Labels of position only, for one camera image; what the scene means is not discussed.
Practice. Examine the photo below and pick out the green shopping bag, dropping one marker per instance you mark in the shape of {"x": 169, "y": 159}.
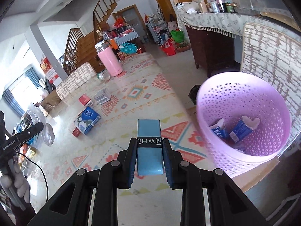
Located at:
{"x": 177, "y": 35}

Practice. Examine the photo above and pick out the light blue small box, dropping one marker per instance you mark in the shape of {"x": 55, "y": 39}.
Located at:
{"x": 149, "y": 151}

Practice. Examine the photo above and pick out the purple sleeve right forearm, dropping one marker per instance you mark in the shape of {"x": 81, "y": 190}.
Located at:
{"x": 23, "y": 217}

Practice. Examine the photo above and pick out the patterned chair near basket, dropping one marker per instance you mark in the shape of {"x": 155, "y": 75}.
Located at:
{"x": 274, "y": 56}

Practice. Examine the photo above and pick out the crumpled clear plastic bag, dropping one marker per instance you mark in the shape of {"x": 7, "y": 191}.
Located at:
{"x": 46, "y": 136}

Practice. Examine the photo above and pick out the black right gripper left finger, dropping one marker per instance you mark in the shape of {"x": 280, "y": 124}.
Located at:
{"x": 90, "y": 197}

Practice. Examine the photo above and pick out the blue white milk carton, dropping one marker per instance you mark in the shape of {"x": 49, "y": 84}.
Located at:
{"x": 86, "y": 120}

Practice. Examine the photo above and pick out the wooden staircase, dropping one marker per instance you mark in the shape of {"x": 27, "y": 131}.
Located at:
{"x": 80, "y": 48}

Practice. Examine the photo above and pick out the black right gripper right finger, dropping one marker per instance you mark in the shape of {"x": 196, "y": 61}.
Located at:
{"x": 228, "y": 205}

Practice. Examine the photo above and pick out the left hand white glove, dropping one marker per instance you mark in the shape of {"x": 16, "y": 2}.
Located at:
{"x": 16, "y": 185}

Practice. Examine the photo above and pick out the grey barcode small box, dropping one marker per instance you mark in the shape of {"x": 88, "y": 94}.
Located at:
{"x": 102, "y": 96}

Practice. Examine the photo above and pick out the green cap plastic bottle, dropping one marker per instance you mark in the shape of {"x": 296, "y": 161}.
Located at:
{"x": 104, "y": 75}

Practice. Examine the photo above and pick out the blue milk carton in basket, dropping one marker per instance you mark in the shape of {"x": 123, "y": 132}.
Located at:
{"x": 243, "y": 128}

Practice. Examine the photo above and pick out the dark red snack wrapper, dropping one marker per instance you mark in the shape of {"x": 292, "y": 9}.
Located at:
{"x": 75, "y": 132}

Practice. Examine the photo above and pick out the sideboard with floral cloth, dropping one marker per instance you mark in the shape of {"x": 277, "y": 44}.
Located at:
{"x": 212, "y": 35}

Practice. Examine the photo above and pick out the purple perforated trash basket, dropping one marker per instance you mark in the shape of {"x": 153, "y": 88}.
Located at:
{"x": 230, "y": 96}

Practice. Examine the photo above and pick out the red long ointment box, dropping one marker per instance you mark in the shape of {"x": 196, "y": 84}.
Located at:
{"x": 86, "y": 101}

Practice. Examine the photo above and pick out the pink tall tumbler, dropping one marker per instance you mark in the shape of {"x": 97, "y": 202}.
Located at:
{"x": 108, "y": 58}

